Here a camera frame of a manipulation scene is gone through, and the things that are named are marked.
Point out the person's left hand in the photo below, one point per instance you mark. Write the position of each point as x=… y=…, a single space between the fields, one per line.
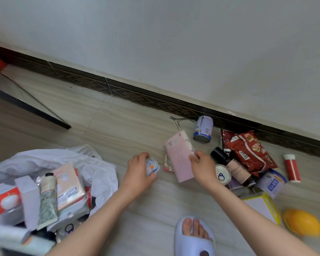
x=136 y=178

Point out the person's right hand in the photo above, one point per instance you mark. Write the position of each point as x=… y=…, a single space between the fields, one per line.
x=206 y=170

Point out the lavender drink can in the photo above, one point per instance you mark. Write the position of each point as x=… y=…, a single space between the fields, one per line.
x=223 y=175
x=68 y=229

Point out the blue cartoon small tin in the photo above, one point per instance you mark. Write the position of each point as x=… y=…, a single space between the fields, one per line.
x=152 y=166

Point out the pink spiral notebook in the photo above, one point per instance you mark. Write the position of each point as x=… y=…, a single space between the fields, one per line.
x=180 y=157

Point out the brown bottle black cap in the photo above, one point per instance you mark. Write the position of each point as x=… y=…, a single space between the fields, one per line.
x=237 y=167

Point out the red pink packet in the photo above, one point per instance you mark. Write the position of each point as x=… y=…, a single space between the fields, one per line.
x=168 y=163

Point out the white printed plastic bag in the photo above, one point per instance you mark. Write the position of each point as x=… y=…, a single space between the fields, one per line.
x=96 y=167

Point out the blue white can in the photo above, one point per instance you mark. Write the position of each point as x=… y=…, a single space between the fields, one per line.
x=272 y=183
x=203 y=129

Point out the red snack bag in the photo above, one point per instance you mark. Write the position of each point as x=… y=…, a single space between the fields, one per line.
x=250 y=151

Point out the white box yellow edge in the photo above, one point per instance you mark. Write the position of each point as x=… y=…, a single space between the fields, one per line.
x=261 y=207

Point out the peach pink box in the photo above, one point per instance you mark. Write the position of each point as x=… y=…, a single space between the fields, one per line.
x=68 y=186

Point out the small red bottle white cap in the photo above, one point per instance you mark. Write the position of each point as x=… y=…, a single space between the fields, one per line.
x=292 y=167

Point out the beige squeeze tube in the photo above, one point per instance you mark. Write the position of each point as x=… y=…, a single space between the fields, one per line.
x=48 y=202

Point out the yellow egg shaped capsule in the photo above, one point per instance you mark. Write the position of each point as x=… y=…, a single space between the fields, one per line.
x=302 y=222

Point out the long white box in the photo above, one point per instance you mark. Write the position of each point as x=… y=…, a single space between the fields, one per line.
x=29 y=202

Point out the red white small carton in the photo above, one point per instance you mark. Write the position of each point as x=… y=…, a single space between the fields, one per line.
x=4 y=199

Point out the person's right forearm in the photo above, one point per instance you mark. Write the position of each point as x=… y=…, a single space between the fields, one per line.
x=256 y=223

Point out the person's left forearm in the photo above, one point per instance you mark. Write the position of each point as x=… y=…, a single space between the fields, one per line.
x=96 y=223

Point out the person's right foot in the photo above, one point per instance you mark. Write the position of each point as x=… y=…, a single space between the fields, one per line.
x=194 y=229

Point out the lavender right slipper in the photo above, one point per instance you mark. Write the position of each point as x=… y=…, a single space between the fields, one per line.
x=189 y=247

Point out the black leaning board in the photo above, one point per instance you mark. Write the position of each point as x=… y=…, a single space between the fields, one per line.
x=29 y=109

